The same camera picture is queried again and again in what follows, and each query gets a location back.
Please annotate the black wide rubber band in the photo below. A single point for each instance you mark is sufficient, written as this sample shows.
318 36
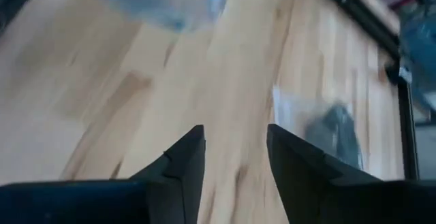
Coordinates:
332 132

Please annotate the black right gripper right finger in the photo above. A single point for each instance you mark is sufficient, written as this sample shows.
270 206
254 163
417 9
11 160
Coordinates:
340 200

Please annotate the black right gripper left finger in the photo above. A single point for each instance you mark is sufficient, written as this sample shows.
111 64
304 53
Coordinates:
102 203

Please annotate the clear plastic zip bag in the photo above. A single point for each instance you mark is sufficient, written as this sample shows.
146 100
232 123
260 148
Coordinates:
163 2
293 108

